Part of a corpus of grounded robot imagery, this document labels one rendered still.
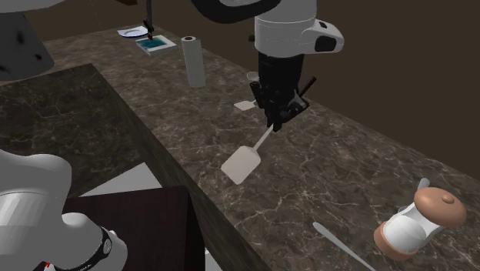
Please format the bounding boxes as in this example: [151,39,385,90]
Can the grey knife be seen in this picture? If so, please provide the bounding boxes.
[312,221,378,271]

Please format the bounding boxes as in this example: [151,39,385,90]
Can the white and brown pepper mill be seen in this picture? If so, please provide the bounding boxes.
[373,186,468,262]

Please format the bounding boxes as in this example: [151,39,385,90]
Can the dark red robot stand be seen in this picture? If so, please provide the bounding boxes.
[32,185,205,271]

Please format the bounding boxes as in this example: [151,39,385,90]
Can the white flat square piece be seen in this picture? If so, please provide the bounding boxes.
[233,99,258,112]

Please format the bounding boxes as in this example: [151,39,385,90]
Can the white plate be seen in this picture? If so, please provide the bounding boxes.
[116,25,149,39]

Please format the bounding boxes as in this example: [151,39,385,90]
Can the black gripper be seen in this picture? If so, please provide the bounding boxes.
[249,52,318,133]

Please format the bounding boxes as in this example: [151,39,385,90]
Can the white spatula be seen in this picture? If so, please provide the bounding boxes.
[220,125,275,186]

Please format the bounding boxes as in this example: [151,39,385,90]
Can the grey paper towel roll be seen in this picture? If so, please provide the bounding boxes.
[181,35,207,89]

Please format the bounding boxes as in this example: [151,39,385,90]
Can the black and red utensil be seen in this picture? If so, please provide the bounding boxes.
[142,0,156,41]

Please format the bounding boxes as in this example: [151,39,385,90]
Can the grey spotted cone pot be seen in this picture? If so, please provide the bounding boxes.
[0,11,55,82]

